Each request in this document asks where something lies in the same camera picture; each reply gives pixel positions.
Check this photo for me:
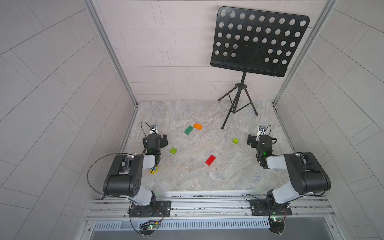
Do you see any right circuit board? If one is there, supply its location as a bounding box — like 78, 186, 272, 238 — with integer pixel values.
268, 216, 286, 235

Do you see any orange curved lego brick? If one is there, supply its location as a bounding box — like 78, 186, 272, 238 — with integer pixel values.
193, 123, 203, 131

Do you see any yellow sticker on table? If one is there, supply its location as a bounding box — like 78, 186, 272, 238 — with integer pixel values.
150, 167, 158, 175

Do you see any circuit board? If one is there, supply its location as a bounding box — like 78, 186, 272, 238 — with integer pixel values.
139, 221, 160, 236
268, 216, 286, 235

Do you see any black music stand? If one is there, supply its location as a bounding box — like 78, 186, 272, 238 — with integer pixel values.
210, 6, 310, 114

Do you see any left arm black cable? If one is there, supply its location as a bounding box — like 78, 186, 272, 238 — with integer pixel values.
86, 152, 136, 196

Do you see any left circuit board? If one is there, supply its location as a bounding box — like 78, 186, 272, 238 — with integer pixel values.
139, 221, 160, 236

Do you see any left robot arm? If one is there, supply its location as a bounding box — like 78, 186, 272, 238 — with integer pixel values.
103, 133, 168, 207

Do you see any aluminium rail frame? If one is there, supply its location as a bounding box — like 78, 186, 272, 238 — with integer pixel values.
76, 191, 346, 240

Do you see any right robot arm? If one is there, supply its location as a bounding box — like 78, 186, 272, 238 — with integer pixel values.
247, 134, 332, 209

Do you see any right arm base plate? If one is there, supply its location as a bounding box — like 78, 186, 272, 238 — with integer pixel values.
249, 200, 293, 217

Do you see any green lego brick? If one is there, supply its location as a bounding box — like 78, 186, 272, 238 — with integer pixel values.
185, 126, 194, 135

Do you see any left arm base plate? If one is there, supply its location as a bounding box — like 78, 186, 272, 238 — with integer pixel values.
128, 201, 172, 218

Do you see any red lego brick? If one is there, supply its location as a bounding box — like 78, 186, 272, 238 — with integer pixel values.
205, 155, 216, 167

